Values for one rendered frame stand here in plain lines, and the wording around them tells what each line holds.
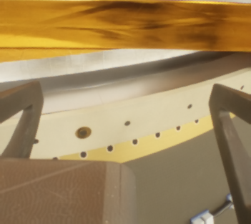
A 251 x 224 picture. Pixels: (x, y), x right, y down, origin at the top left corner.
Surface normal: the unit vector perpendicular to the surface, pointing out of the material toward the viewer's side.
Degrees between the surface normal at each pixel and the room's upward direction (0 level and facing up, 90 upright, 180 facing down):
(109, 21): 90
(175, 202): 62
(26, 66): 90
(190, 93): 90
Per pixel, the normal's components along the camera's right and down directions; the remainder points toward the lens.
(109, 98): 0.02, -0.81
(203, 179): 0.43, 0.08
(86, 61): 0.34, 0.55
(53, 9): 0.00, 0.58
